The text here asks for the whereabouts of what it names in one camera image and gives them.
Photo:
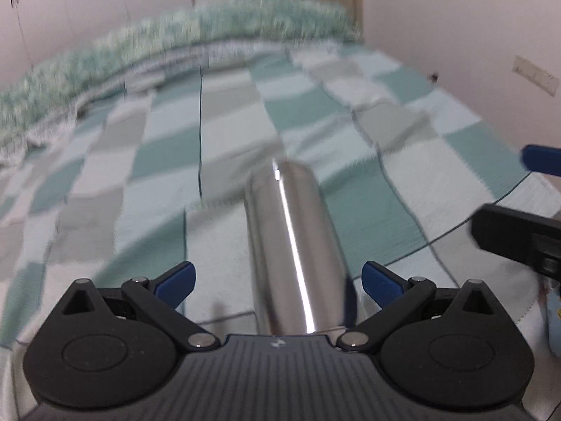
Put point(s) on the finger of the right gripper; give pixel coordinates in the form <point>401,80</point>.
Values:
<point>522,237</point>
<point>542,159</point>

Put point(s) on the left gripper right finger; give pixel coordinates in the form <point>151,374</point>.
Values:
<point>401,302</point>

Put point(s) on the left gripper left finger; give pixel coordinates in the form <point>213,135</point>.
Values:
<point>155,302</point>

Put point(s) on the stainless steel cup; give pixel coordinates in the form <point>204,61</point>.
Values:
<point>301,282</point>

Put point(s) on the light blue cartoon cup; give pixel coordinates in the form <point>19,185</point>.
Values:
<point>551,292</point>

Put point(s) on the checkered green grey blanket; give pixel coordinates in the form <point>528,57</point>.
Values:
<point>148,169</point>

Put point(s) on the green floral quilt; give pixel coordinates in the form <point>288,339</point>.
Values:
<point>56,82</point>

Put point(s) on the white wardrobe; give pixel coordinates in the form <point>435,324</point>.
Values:
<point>87,4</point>

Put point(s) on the white wall socket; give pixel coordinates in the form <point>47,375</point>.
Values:
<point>536,75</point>

